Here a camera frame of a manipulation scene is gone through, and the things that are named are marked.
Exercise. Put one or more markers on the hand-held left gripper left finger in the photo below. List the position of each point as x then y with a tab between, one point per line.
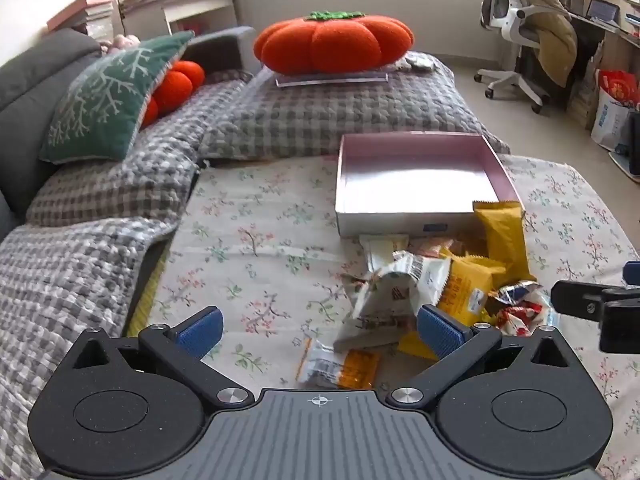
200	332

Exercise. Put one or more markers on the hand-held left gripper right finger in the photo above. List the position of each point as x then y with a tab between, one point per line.
440	332

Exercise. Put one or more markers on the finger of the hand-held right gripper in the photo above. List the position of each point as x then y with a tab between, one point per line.
632	272
580	300

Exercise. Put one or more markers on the small yellow snack packet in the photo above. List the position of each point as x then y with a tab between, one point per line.
412	346

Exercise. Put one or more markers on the plain yellow snack packet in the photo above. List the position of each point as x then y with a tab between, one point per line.
502	240

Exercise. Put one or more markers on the orange and white snack packet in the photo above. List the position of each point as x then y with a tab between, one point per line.
345	367

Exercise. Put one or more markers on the pink cardboard box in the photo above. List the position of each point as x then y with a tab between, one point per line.
410	175

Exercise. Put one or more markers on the yellow packet with blue label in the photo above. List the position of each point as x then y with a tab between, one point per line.
465	285

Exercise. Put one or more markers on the yellow mat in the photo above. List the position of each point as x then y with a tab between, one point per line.
147	295

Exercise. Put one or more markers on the floral cloth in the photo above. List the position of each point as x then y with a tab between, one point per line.
260	240

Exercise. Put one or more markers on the white bag with blue print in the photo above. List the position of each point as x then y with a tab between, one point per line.
610	120

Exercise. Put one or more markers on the red bag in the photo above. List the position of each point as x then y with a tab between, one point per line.
620	87

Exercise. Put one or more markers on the brown cardboard sheets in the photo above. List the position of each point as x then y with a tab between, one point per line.
587	90

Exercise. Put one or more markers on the grey checked blanket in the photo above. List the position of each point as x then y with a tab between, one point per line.
310	120

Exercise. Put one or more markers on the wooden desk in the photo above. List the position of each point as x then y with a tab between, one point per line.
610	30

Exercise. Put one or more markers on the small orange pumpkin cushion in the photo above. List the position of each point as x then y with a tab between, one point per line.
175	87

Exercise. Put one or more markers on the beige quilted jacket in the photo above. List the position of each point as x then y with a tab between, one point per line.
550	35

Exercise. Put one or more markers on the green snowflake pillow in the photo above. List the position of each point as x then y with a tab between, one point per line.
110	95

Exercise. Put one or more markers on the tablet screen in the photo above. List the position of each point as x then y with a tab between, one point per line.
602	10

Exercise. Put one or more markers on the small grey-white pouch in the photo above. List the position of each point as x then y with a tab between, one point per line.
420	62

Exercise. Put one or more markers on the white office chair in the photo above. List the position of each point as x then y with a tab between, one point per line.
505	10

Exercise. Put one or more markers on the pink plush toy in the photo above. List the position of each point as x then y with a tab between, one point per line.
122	44

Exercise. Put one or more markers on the grey sofa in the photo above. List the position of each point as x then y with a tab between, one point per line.
30	75

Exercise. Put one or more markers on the large orange pumpkin cushion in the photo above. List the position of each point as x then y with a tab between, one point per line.
330	42

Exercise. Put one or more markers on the white shelf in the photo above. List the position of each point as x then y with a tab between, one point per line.
200	7

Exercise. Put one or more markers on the stack of pink books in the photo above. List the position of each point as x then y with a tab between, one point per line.
85	12

